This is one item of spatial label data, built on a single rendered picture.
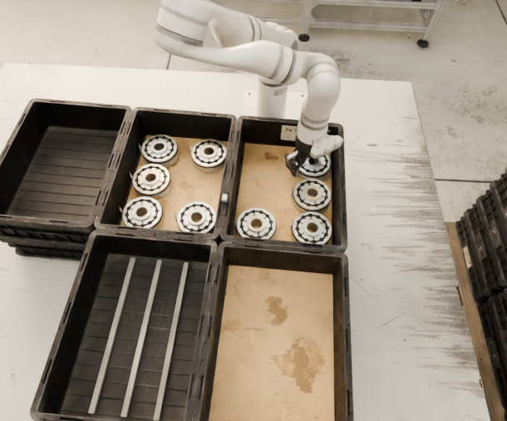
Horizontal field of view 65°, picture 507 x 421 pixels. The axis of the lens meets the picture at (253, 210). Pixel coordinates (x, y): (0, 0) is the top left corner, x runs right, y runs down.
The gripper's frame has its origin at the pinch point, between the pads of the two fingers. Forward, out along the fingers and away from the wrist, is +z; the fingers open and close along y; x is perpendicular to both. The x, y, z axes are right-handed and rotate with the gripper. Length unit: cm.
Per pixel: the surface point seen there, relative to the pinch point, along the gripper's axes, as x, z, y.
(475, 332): 65, 71, -51
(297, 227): 14.8, 0.0, 12.9
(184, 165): -20.4, 2.7, 27.7
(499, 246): 45, 45, -67
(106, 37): -209, 85, 0
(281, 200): 4.4, 2.7, 10.7
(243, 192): -3.4, 2.7, 18.0
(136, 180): -20.6, -0.1, 41.9
